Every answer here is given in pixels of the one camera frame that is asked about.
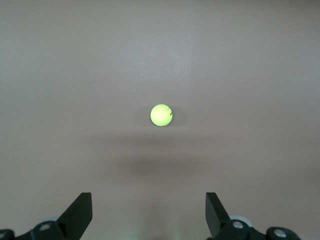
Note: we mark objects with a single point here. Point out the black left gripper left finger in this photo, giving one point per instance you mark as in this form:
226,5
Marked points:
70,220

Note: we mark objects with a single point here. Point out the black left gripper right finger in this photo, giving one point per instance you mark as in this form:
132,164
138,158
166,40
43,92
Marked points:
222,222

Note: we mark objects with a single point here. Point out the yellow-green tennis ball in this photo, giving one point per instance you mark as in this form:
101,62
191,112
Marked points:
162,115

